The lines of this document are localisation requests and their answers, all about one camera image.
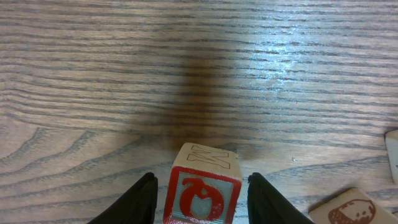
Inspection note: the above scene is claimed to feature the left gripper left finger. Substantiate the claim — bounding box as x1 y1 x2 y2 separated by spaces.
88 172 158 224

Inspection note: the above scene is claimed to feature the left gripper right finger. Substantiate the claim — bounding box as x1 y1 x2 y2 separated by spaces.
247 172 313 224

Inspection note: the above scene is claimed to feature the red apple block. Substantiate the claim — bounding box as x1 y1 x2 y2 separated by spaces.
163 142 243 224

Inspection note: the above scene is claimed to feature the yellow U block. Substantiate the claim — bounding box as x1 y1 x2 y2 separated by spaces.
309 188 397 224

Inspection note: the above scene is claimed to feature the white picture block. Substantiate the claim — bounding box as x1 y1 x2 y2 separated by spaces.
385 129 398 184

